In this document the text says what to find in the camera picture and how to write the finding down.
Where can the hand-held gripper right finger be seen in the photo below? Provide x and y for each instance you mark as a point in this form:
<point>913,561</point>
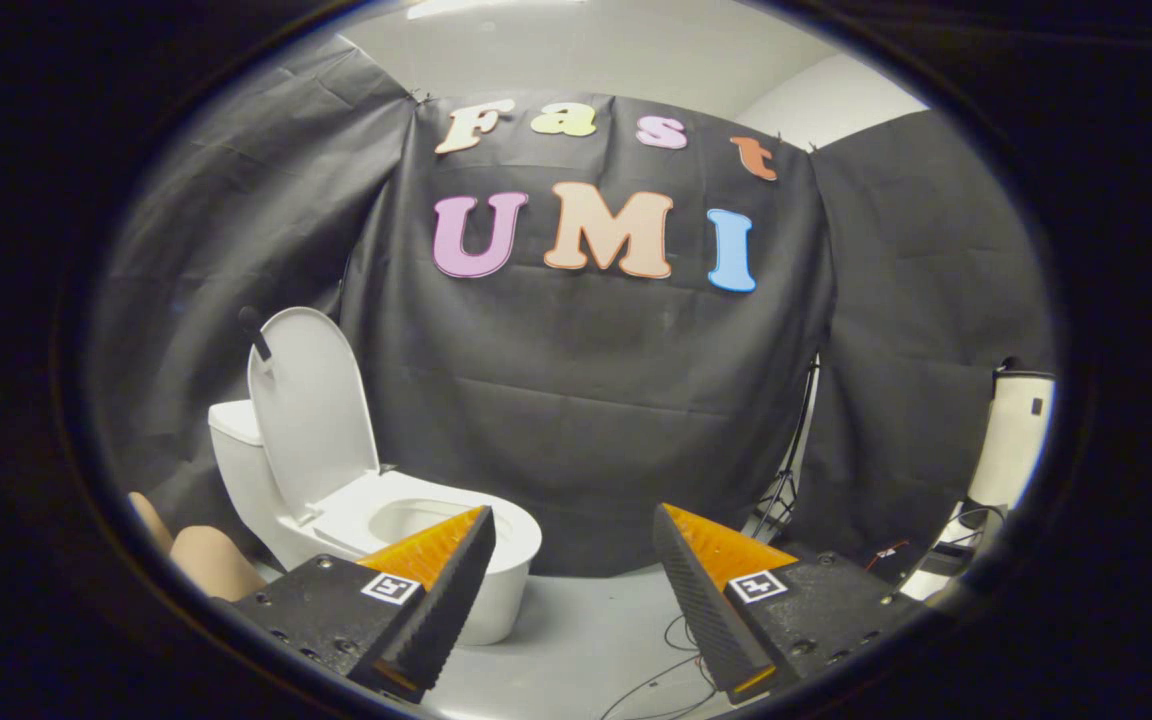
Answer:
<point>696,590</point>

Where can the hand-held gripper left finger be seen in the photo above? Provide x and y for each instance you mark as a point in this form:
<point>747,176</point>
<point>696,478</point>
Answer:
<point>456,590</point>

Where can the white toilet lid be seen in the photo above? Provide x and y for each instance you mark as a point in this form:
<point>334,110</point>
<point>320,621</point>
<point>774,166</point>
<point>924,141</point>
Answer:
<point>311,400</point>

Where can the white toilet seat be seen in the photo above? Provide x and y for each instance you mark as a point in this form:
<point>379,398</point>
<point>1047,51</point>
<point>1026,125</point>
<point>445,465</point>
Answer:
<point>346,520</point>

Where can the white ceramic toilet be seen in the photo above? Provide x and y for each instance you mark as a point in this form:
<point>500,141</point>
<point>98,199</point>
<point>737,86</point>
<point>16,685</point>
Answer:
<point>236,470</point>

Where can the black tripod stand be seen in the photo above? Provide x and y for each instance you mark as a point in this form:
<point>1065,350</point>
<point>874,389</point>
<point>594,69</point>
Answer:
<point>788,480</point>

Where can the black backdrop cloth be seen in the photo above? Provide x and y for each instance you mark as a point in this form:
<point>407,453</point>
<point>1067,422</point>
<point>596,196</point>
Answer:
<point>586,400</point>

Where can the ceiling light panel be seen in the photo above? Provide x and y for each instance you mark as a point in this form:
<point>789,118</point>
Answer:
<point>466,6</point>

